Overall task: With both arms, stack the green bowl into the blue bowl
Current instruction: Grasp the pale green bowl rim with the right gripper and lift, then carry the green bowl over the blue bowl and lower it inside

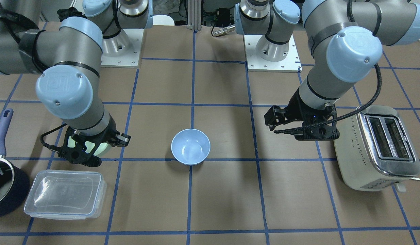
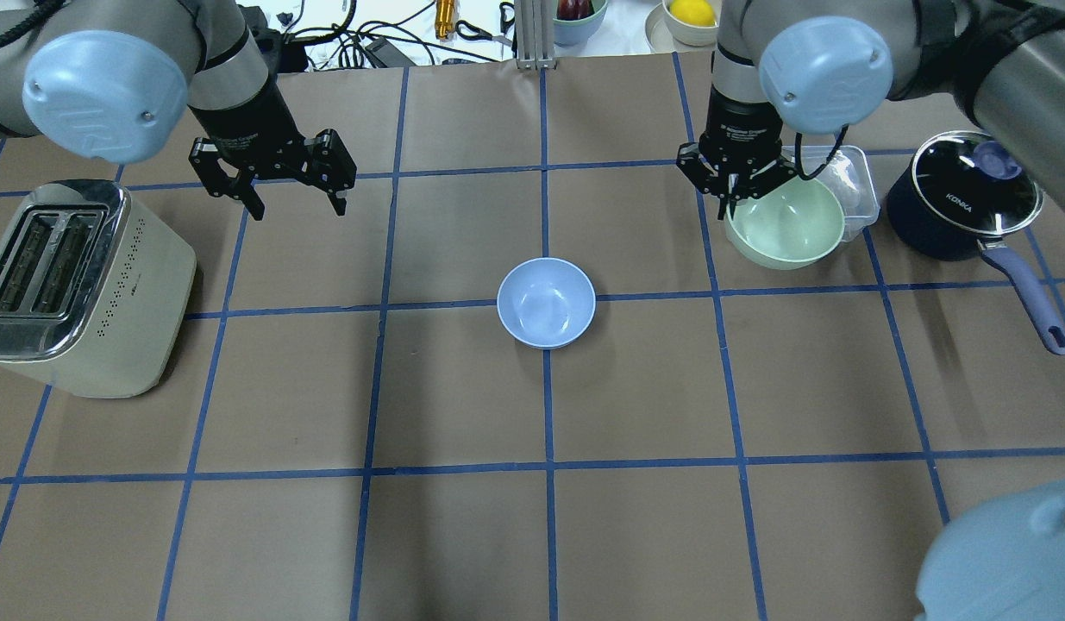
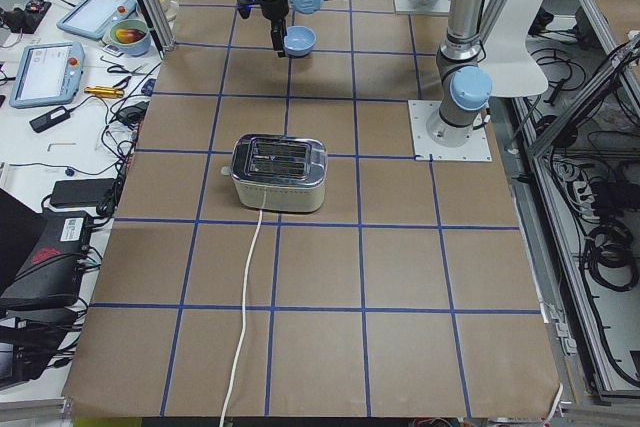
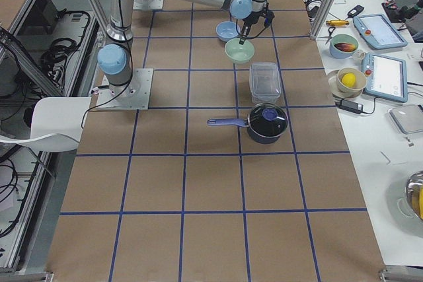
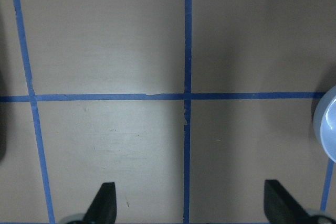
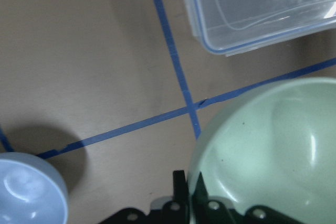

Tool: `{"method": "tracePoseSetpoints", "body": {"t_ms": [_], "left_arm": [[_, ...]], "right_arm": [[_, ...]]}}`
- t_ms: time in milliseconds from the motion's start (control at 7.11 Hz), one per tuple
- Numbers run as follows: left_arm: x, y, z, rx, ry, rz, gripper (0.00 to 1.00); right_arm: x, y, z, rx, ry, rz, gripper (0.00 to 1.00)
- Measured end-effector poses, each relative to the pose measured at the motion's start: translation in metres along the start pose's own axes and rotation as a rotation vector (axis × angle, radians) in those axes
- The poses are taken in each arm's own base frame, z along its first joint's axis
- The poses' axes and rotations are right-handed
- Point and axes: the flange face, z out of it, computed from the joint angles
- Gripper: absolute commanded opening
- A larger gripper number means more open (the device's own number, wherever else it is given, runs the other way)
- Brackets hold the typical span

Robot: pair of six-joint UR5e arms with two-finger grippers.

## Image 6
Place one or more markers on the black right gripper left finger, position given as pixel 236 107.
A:
pixel 170 209

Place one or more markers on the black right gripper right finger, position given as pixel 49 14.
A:
pixel 208 209

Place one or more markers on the green bowl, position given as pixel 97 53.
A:
pixel 273 146

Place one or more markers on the blue bowl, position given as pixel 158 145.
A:
pixel 32 190

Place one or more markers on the clear plastic container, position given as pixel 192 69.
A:
pixel 229 27

